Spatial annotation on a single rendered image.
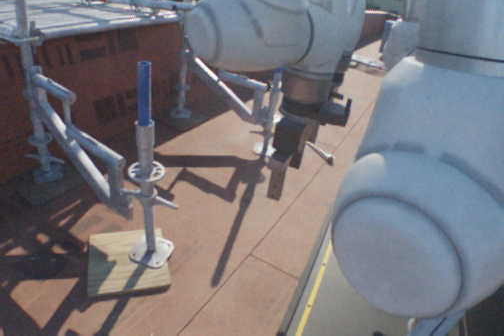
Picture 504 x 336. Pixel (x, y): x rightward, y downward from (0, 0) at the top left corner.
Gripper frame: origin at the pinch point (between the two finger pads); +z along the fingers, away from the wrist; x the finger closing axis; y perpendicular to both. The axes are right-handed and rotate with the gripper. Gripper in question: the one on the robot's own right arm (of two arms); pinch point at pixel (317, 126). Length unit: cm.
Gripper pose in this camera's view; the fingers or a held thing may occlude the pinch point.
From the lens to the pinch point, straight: 92.4
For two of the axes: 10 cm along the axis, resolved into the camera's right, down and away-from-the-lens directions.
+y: 9.0, 3.1, -3.0
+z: -1.3, 8.6, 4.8
